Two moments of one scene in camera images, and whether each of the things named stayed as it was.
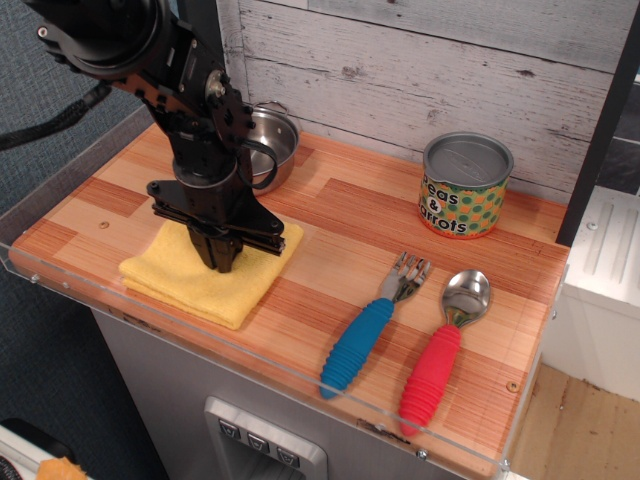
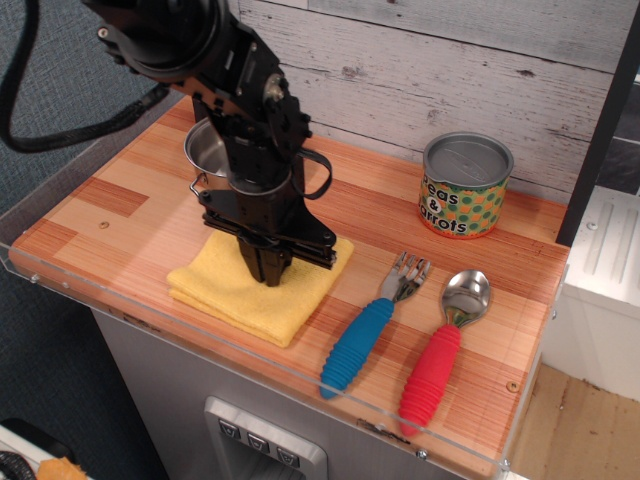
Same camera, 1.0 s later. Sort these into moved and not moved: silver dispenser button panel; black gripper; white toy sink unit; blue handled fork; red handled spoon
Moved: black gripper
Not moved: white toy sink unit; red handled spoon; silver dispenser button panel; blue handled fork
